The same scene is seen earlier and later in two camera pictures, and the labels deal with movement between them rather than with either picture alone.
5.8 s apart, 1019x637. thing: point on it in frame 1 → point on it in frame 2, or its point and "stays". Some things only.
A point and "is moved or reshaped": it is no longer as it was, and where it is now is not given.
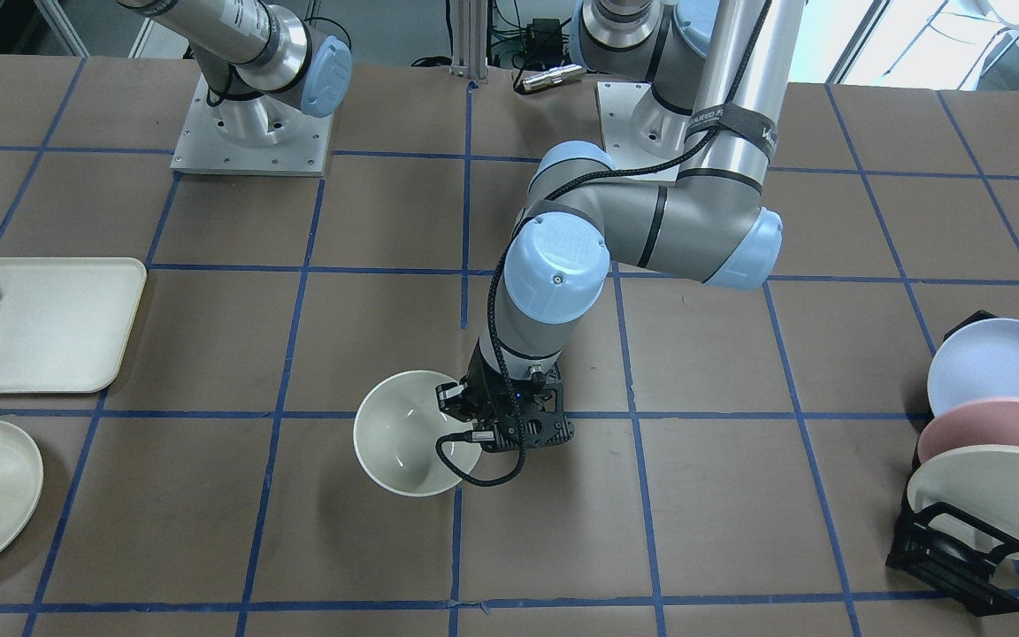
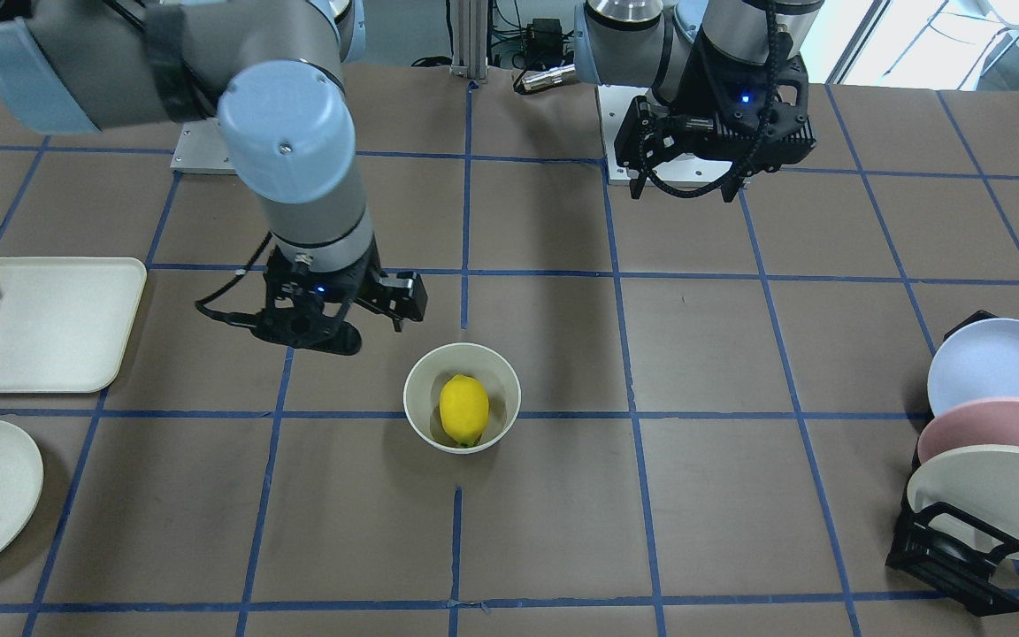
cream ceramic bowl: x=396 y=429 is moved or reshaped
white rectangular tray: x=49 y=326 stays
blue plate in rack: x=995 y=358 stays
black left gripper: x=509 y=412 → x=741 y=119
